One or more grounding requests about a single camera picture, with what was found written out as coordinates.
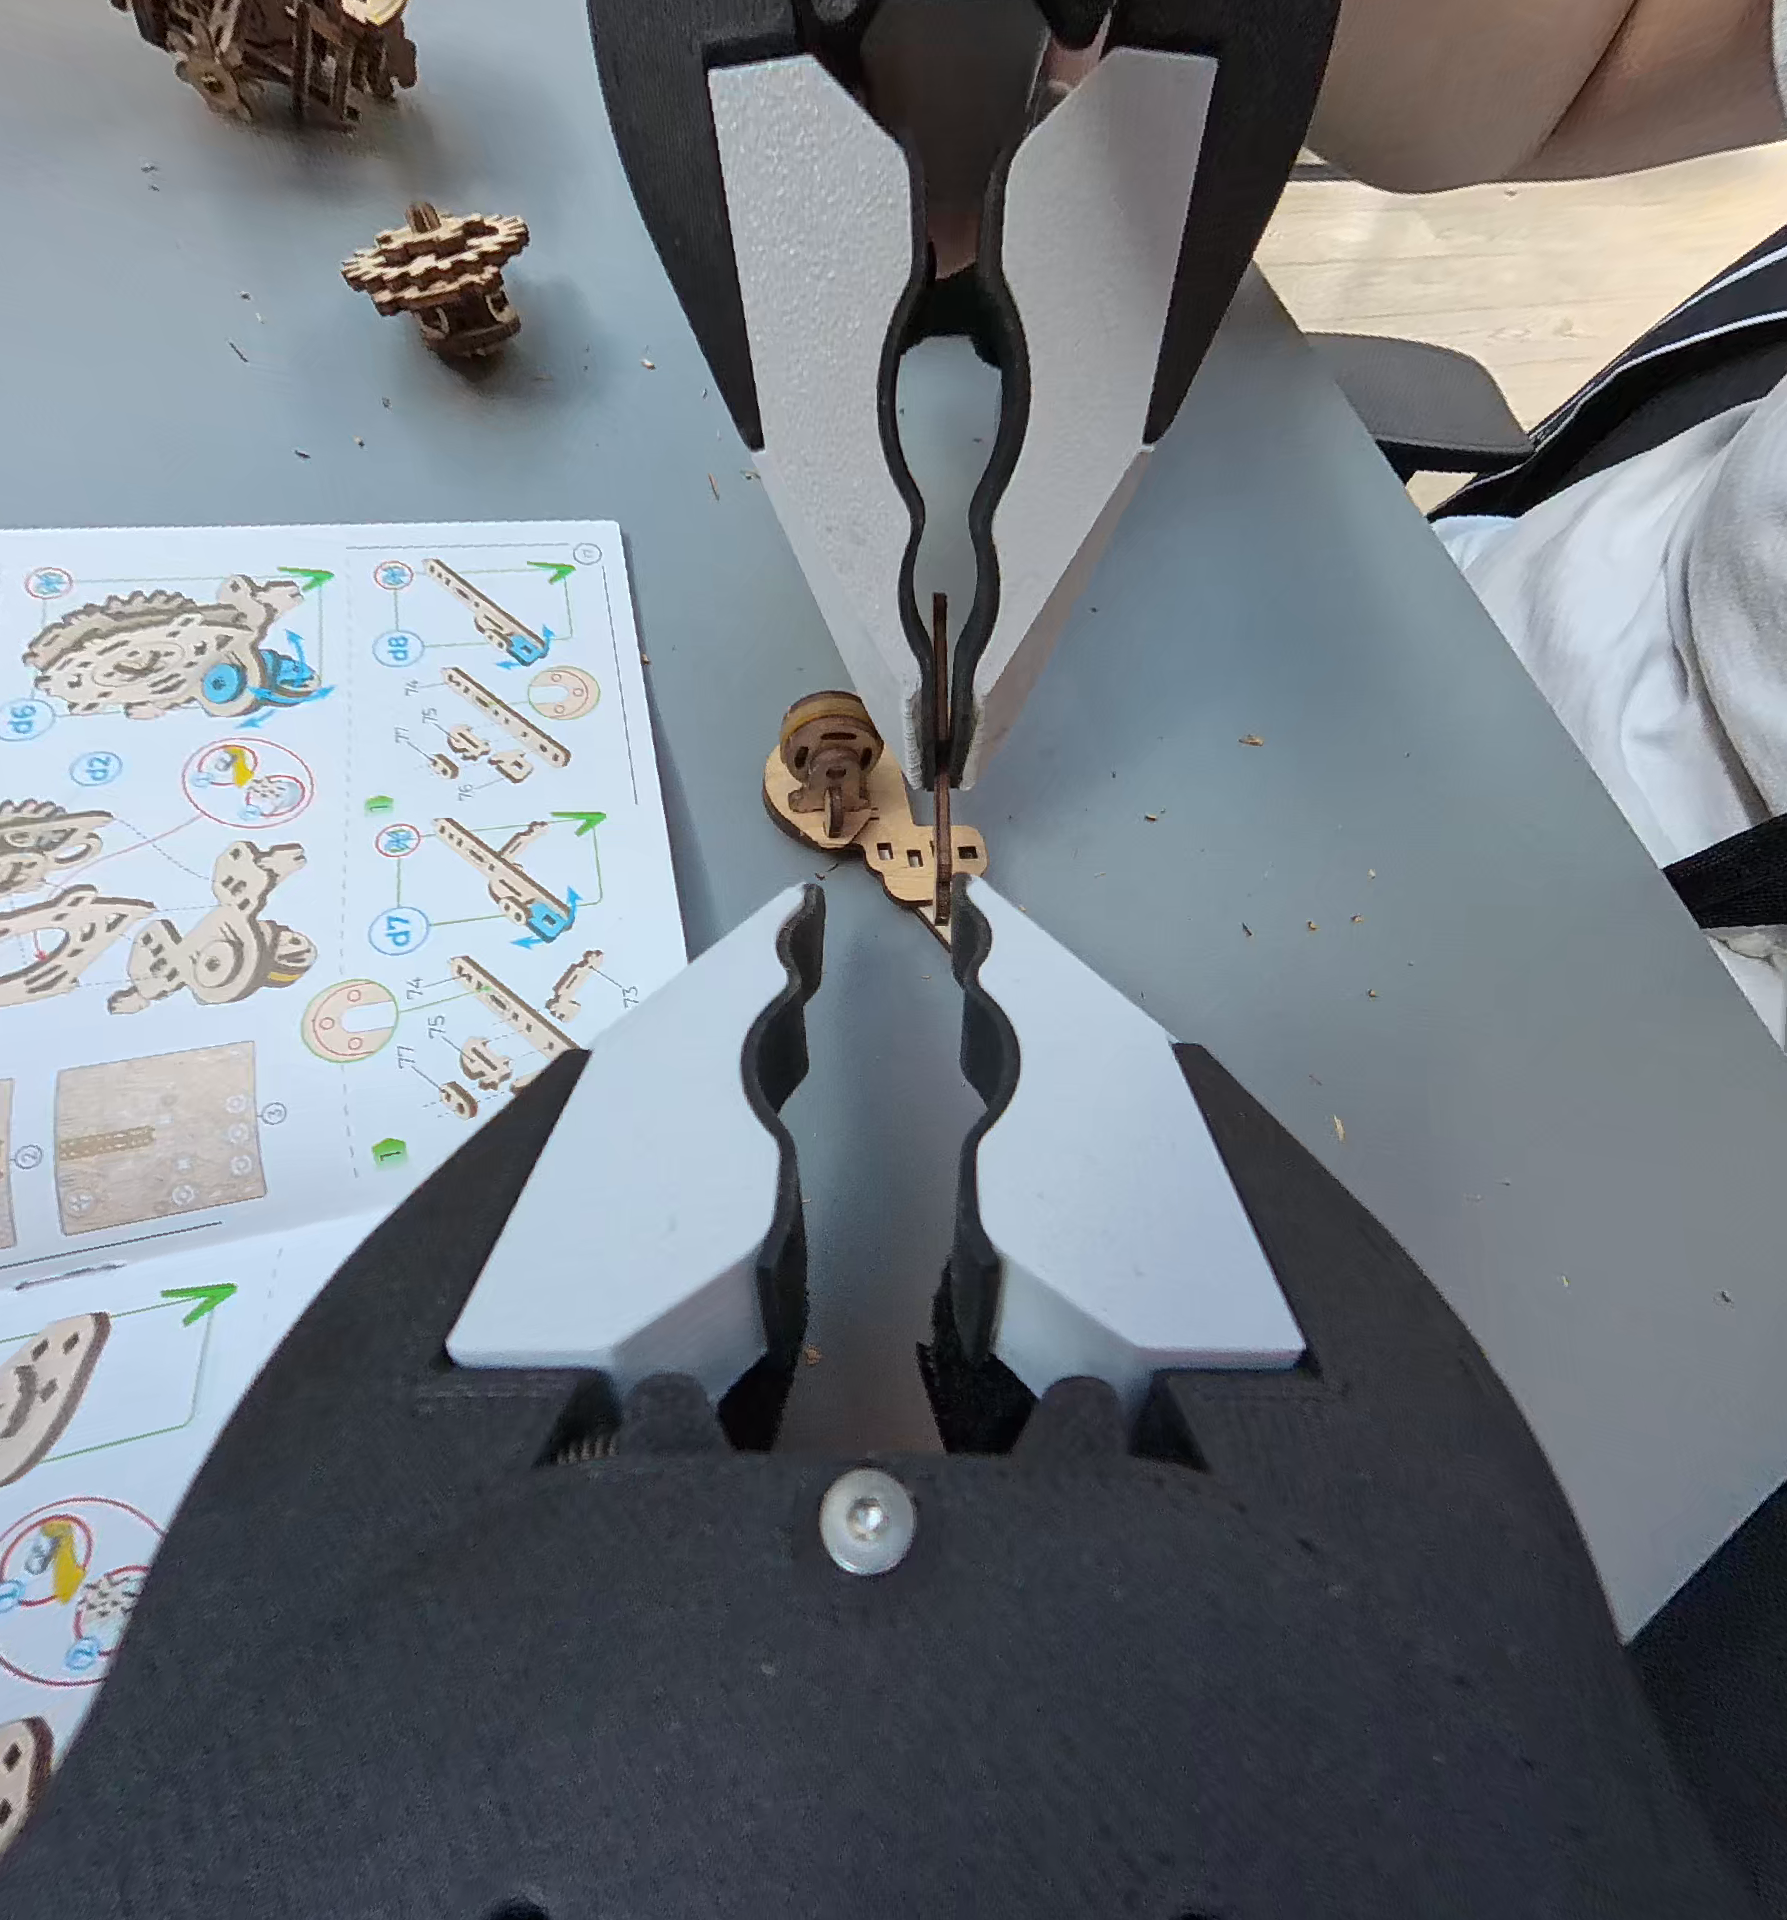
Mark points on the person's right forearm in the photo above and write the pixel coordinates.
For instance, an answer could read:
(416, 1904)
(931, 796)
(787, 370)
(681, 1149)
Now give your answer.
(1554, 75)

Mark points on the chair armrest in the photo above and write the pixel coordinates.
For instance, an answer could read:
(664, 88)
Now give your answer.
(1419, 399)

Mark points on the paper instruction booklet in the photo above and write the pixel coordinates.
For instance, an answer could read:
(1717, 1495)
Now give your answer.
(159, 901)

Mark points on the black fabric with white trim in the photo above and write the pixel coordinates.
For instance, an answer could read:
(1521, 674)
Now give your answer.
(1703, 362)

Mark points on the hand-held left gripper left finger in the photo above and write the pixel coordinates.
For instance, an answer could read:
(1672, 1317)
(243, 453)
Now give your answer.
(608, 1201)

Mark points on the long wooden slotted strip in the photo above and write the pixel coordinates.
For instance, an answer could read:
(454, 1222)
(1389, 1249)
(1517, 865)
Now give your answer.
(942, 646)

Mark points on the person's dark pants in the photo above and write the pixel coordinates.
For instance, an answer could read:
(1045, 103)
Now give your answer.
(1764, 1725)

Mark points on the small wooden gear assembly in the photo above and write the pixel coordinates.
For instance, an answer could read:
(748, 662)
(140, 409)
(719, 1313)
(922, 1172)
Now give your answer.
(435, 278)

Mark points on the wooden part with small wheel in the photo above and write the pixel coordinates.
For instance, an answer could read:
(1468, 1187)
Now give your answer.
(804, 810)

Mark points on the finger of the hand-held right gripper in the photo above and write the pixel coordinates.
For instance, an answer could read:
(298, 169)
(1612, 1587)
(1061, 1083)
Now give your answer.
(1104, 301)
(819, 301)

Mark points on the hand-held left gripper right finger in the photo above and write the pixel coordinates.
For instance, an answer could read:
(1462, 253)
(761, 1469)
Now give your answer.
(1119, 1201)

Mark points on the person's white shirt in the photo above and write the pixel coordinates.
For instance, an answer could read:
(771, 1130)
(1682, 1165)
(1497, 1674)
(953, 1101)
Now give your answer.
(1612, 662)

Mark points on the large wooden model assembly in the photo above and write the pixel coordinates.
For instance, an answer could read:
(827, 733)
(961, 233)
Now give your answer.
(279, 61)

